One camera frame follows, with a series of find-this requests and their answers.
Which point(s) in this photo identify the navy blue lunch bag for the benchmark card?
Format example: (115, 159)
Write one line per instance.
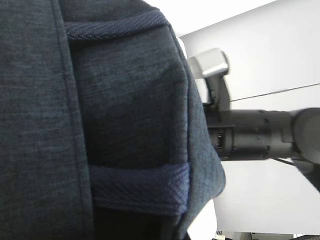
(103, 134)

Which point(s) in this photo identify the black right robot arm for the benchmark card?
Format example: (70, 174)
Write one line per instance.
(245, 135)

